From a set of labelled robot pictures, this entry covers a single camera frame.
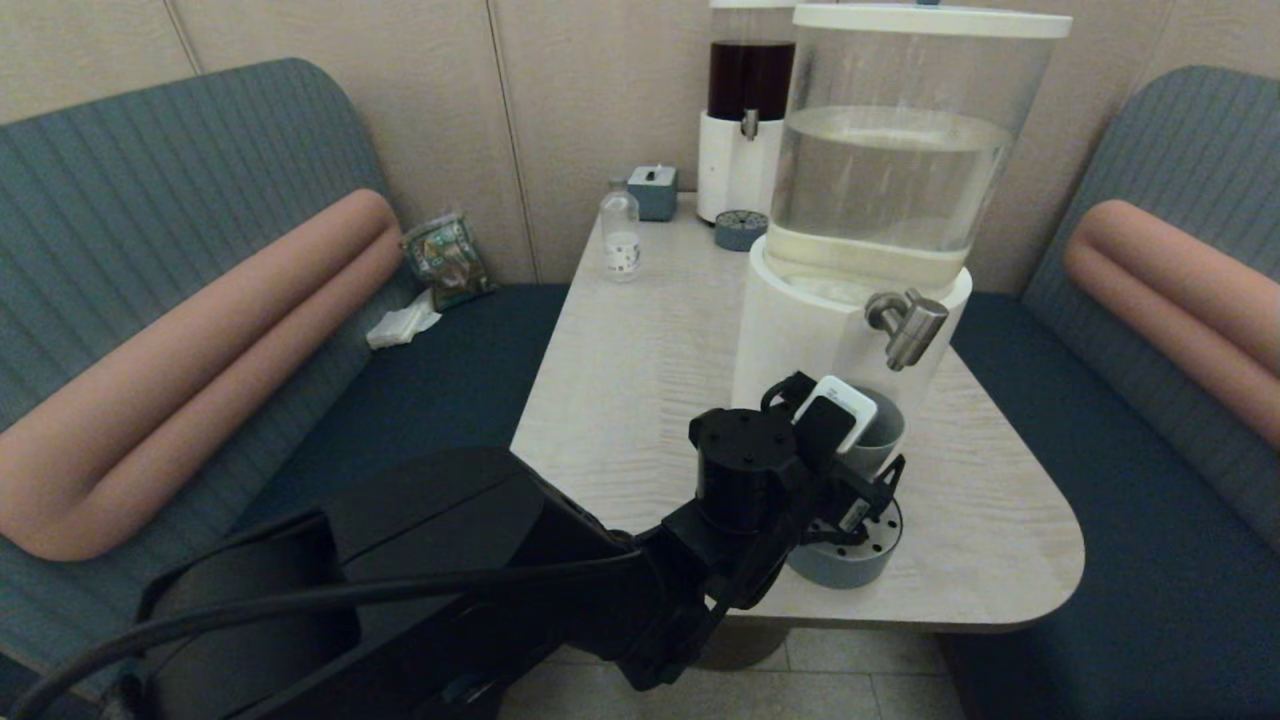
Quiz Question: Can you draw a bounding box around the large round perforated drip tray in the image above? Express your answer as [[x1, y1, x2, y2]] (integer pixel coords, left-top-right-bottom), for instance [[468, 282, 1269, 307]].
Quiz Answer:
[[785, 497, 904, 590]]

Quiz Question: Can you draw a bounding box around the crumpled white tissue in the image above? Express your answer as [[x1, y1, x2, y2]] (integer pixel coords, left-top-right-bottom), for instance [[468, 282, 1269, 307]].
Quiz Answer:
[[365, 289, 444, 350]]

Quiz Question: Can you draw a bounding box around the clear bottle with white label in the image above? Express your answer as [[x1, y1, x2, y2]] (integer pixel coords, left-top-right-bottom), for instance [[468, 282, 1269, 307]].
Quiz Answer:
[[601, 178, 642, 283]]

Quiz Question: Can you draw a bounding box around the small round drip tray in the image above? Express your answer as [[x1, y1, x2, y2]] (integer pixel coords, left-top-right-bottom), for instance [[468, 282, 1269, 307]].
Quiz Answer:
[[713, 210, 770, 253]]

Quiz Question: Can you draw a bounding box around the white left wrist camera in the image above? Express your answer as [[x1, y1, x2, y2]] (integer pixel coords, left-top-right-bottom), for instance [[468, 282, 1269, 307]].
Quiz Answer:
[[795, 375, 879, 453]]

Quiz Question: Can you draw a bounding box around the large clear water dispenser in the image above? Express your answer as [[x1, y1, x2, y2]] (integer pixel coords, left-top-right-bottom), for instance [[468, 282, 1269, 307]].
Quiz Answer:
[[730, 0, 1074, 471]]

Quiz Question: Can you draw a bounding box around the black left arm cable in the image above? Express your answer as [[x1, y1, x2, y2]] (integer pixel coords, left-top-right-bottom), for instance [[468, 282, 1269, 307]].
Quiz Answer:
[[0, 372, 816, 720]]

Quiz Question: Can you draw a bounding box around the metal water dispenser tap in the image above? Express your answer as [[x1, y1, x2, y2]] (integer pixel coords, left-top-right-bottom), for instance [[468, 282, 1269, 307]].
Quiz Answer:
[[866, 289, 950, 373]]

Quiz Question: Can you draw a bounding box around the green printed snack bag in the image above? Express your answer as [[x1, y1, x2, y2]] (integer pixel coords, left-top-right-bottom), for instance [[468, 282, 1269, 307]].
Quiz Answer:
[[401, 210, 495, 312]]

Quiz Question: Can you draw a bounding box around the grey table pedestal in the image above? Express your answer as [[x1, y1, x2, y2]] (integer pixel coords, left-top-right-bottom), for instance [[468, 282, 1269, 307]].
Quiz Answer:
[[695, 620, 791, 673]]

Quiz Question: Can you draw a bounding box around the blue-grey tissue box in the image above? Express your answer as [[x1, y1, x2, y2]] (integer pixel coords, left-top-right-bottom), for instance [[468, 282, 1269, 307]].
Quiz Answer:
[[628, 165, 680, 222]]

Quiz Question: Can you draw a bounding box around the dark drink dispenser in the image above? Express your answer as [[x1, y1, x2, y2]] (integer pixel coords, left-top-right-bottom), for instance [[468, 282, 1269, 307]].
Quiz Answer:
[[697, 0, 804, 226]]

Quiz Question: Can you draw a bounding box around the grey-blue plastic cup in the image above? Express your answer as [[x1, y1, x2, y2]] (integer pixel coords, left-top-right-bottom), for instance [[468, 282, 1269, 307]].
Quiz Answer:
[[840, 385, 907, 479]]

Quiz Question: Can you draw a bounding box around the dark blue seat cushion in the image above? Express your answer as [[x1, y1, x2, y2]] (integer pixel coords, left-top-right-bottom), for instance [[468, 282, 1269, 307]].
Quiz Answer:
[[935, 292, 1280, 720], [225, 284, 571, 536]]

